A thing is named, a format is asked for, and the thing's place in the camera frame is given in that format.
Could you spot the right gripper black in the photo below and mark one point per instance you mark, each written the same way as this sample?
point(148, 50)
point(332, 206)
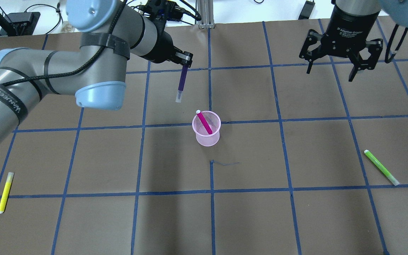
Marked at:
point(349, 27)

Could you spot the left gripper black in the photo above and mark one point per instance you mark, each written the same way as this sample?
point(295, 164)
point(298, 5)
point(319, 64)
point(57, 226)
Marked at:
point(161, 46)

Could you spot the purple pen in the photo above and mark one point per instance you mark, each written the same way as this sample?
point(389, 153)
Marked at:
point(181, 84)

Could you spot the pink pen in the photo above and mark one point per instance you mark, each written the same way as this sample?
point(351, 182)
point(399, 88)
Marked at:
point(204, 122)

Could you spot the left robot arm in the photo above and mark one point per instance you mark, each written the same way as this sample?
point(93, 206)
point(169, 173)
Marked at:
point(111, 32)

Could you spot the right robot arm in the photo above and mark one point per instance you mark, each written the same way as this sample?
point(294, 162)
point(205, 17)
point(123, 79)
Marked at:
point(396, 9)

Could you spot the pink mesh cup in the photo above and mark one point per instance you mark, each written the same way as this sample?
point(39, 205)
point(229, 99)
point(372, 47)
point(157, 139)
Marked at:
point(201, 135)

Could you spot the black power adapter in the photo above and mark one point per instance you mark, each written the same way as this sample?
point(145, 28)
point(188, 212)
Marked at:
point(306, 10)

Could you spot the green pen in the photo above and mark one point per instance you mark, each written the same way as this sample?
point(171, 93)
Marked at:
point(381, 167)

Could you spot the yellow pen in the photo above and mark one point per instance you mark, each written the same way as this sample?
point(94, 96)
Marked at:
point(6, 192)

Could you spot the aluminium frame post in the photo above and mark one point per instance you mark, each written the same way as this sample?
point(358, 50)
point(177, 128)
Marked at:
point(206, 10)

